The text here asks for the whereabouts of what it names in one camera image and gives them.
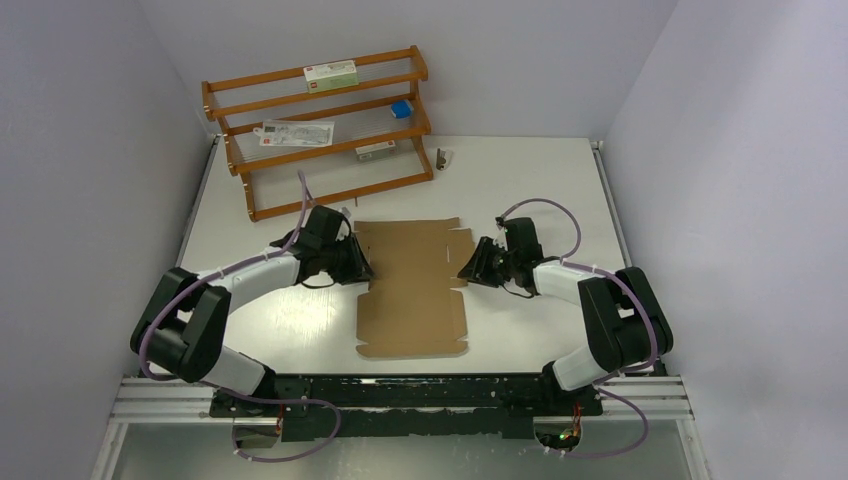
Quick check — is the aluminium rail frame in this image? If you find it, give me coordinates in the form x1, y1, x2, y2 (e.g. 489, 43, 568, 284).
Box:
94, 136, 707, 479

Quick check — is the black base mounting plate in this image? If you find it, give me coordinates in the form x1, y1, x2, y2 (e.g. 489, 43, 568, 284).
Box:
209, 373, 603, 442

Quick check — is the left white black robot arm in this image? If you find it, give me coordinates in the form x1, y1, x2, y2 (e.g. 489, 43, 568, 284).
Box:
130, 206, 375, 416

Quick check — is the white flat blister package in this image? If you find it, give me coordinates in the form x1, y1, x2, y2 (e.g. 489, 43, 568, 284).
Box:
252, 120, 335, 148

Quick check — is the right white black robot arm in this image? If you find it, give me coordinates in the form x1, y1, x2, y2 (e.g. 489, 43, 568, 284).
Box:
458, 217, 673, 414

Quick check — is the small grey white clip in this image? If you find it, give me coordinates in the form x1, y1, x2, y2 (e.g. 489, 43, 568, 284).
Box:
435, 148, 454, 171

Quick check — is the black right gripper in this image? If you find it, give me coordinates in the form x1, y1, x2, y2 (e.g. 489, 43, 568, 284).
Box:
457, 236, 518, 288

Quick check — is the green white box top shelf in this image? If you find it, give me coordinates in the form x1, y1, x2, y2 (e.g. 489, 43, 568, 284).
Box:
303, 60, 359, 94

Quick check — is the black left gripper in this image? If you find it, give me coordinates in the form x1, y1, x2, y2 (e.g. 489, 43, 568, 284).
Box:
320, 232, 376, 285

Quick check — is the blue small box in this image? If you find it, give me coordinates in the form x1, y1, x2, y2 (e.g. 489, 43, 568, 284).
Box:
390, 99, 414, 120

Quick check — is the grey white small box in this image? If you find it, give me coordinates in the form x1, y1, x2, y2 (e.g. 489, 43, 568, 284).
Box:
355, 140, 398, 162

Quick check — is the orange wooden shelf rack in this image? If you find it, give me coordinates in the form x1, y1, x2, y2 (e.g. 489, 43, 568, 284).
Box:
201, 45, 435, 222

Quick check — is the brown cardboard box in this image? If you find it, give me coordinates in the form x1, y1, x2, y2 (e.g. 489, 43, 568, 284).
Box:
354, 217, 475, 359

